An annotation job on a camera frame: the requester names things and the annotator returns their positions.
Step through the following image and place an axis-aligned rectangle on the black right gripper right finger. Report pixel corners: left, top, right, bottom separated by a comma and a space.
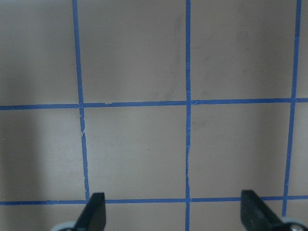
241, 190, 308, 231

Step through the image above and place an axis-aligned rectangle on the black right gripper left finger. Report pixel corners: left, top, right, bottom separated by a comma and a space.
73, 192, 106, 231

